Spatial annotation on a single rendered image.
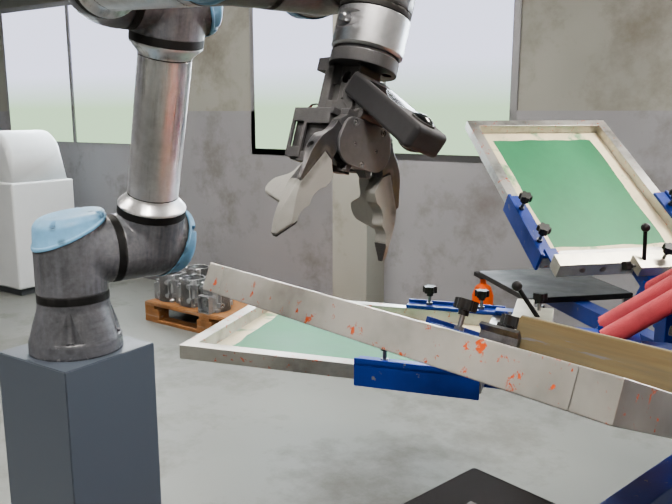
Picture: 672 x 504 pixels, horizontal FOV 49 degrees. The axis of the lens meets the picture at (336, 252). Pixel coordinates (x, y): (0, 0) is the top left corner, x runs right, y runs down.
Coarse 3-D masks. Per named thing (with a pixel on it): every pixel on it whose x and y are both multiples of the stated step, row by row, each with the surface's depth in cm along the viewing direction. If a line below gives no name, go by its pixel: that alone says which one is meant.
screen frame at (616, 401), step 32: (224, 288) 94; (256, 288) 90; (288, 288) 85; (320, 320) 80; (352, 320) 77; (384, 320) 74; (416, 320) 71; (416, 352) 70; (448, 352) 67; (480, 352) 65; (512, 352) 63; (512, 384) 62; (544, 384) 60; (576, 384) 58; (608, 384) 56; (640, 384) 57; (608, 416) 55; (640, 416) 58
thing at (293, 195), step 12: (324, 156) 70; (312, 168) 69; (324, 168) 70; (276, 180) 72; (288, 180) 69; (312, 180) 69; (324, 180) 70; (276, 192) 70; (288, 192) 68; (300, 192) 68; (312, 192) 69; (288, 204) 68; (300, 204) 68; (276, 216) 68; (288, 216) 68; (276, 228) 68; (288, 228) 68
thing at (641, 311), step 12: (660, 276) 203; (648, 288) 186; (660, 288) 183; (636, 300) 186; (648, 300) 184; (660, 300) 172; (612, 312) 189; (624, 312) 187; (636, 312) 175; (648, 312) 173; (660, 312) 172; (600, 324) 190; (612, 324) 178; (624, 324) 175; (636, 324) 174; (648, 324) 174; (624, 336) 176
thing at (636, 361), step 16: (528, 320) 130; (544, 320) 128; (528, 336) 129; (544, 336) 127; (560, 336) 125; (576, 336) 123; (592, 336) 121; (608, 336) 119; (544, 352) 126; (560, 352) 124; (576, 352) 122; (592, 352) 120; (608, 352) 118; (624, 352) 117; (640, 352) 115; (656, 352) 113; (592, 368) 120; (608, 368) 118; (624, 368) 116; (640, 368) 114; (656, 368) 113; (656, 384) 112
